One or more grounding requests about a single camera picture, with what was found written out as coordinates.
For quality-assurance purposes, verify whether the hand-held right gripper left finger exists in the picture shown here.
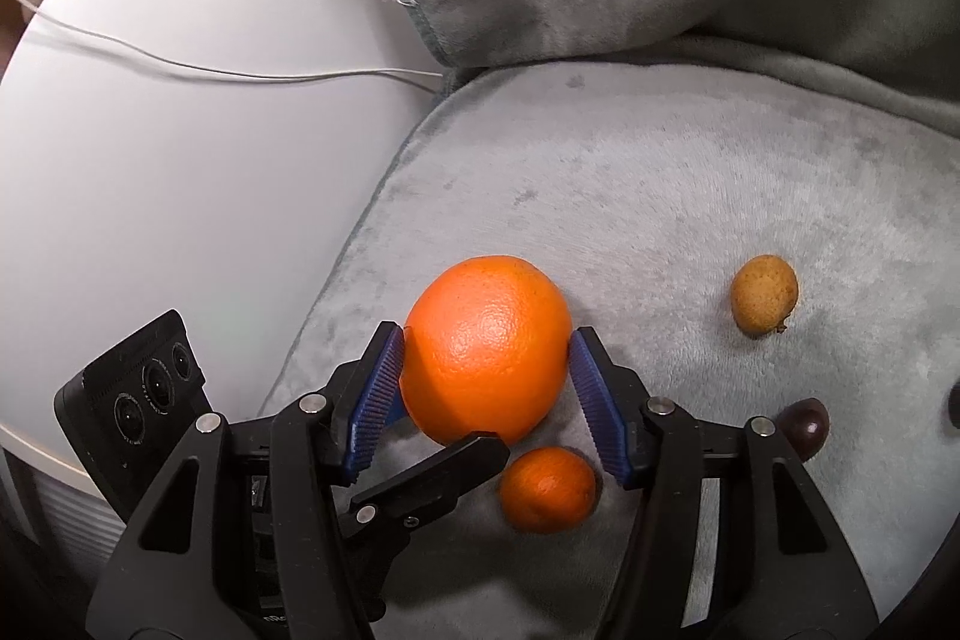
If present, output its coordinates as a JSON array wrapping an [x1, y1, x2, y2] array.
[[86, 321, 406, 640]]

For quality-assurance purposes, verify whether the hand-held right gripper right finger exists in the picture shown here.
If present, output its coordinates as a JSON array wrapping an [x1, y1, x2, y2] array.
[[568, 326, 880, 640]]

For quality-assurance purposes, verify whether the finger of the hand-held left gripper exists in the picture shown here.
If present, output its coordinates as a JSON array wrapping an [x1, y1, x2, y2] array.
[[345, 431, 512, 540]]

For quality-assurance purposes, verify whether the small mandarin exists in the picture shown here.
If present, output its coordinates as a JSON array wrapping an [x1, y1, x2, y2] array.
[[499, 446, 601, 534]]

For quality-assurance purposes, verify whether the large orange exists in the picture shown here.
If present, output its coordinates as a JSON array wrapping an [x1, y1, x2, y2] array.
[[400, 255, 575, 447]]

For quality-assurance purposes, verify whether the small brown fruit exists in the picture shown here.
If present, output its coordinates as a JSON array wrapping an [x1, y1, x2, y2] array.
[[731, 254, 800, 335]]

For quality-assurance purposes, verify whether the light grey fleece blanket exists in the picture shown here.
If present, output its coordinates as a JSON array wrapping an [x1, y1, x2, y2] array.
[[255, 59, 960, 640]]

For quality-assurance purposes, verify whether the thin white cable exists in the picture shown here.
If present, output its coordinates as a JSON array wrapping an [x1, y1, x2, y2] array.
[[0, 0, 445, 90]]

